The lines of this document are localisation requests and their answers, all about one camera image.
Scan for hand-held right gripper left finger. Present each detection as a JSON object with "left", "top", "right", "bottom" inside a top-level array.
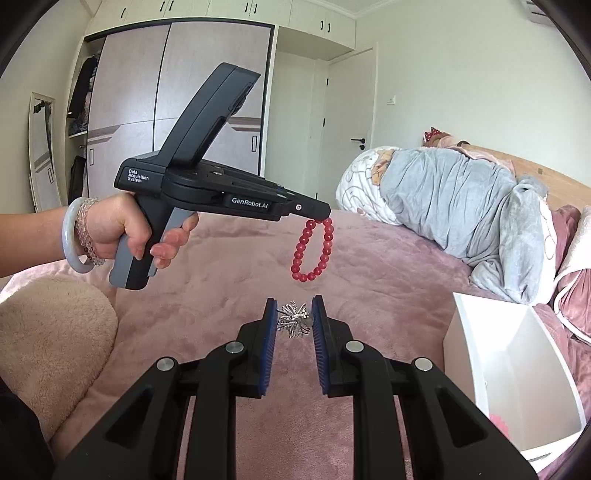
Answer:
[{"left": 51, "top": 298, "right": 278, "bottom": 480}]

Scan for white air conditioner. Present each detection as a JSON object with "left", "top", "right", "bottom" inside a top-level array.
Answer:
[{"left": 522, "top": 0, "right": 553, "bottom": 24}]

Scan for standing mirror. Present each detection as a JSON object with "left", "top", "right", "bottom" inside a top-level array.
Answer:
[{"left": 28, "top": 91, "right": 63, "bottom": 213}]

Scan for pale jade bangle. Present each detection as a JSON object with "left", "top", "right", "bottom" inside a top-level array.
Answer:
[{"left": 62, "top": 197, "right": 93, "bottom": 272}]

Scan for hanging clothes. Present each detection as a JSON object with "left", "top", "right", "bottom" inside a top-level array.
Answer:
[{"left": 68, "top": 54, "right": 100, "bottom": 139}]

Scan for grey sliding door wardrobe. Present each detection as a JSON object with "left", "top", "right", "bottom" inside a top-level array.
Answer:
[{"left": 65, "top": 0, "right": 358, "bottom": 214}]

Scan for white door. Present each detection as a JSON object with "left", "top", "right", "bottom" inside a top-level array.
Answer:
[{"left": 322, "top": 44, "right": 380, "bottom": 213}]

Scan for wooden headboard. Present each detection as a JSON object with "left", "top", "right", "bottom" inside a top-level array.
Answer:
[{"left": 462, "top": 143, "right": 591, "bottom": 213}]

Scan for clear crystal wrist bracelet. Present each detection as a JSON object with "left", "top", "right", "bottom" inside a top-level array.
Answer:
[{"left": 75, "top": 198, "right": 106, "bottom": 267}]

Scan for pink and white pillows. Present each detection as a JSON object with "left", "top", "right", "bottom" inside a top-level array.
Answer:
[{"left": 551, "top": 205, "right": 591, "bottom": 344}]

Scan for pink garment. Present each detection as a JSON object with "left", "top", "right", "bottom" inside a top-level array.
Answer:
[{"left": 436, "top": 134, "right": 515, "bottom": 172}]

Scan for grey and white duvet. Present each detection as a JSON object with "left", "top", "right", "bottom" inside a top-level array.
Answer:
[{"left": 335, "top": 147, "right": 561, "bottom": 305}]

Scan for pink plush bed blanket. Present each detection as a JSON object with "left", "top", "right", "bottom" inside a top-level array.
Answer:
[{"left": 0, "top": 208, "right": 591, "bottom": 480}]

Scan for beige plush cushion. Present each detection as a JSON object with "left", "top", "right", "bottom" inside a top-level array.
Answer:
[{"left": 0, "top": 274, "right": 119, "bottom": 439}]

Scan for white storage box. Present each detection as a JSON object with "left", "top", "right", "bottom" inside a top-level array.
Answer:
[{"left": 443, "top": 292, "right": 587, "bottom": 462}]

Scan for person's left hand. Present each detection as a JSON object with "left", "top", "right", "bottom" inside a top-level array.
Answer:
[{"left": 85, "top": 191, "right": 200, "bottom": 271}]

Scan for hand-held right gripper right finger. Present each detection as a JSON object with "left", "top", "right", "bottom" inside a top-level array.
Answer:
[{"left": 311, "top": 295, "right": 539, "bottom": 480}]

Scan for red bead bracelet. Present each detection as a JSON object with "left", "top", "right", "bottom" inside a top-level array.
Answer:
[{"left": 290, "top": 218, "right": 334, "bottom": 282}]

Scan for person's left forearm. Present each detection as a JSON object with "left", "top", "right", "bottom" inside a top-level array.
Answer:
[{"left": 0, "top": 205, "right": 70, "bottom": 278}]

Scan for silver flower brooch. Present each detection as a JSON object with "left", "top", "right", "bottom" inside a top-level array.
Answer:
[{"left": 276, "top": 300, "right": 315, "bottom": 340}]

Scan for black clothing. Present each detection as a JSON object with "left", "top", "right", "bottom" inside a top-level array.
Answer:
[{"left": 0, "top": 383, "right": 54, "bottom": 480}]

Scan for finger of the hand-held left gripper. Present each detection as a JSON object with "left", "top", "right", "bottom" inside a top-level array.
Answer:
[{"left": 276, "top": 187, "right": 332, "bottom": 222}]

